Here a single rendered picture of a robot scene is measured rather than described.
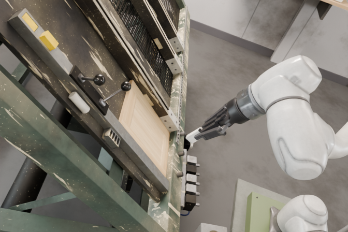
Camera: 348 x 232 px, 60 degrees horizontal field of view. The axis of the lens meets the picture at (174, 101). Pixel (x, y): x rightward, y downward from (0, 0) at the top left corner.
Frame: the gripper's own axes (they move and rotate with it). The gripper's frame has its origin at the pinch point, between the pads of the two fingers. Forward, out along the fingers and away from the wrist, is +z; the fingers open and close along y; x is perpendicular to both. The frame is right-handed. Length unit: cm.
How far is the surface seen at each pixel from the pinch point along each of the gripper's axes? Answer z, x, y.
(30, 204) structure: 77, -20, 17
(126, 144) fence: 31.8, -9.7, -4.2
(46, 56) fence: 13, -50, 3
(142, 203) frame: 116, 45, -39
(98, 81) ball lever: 7.0, -34.2, 3.3
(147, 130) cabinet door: 41.8, -1.6, -26.4
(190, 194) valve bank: 56, 41, -25
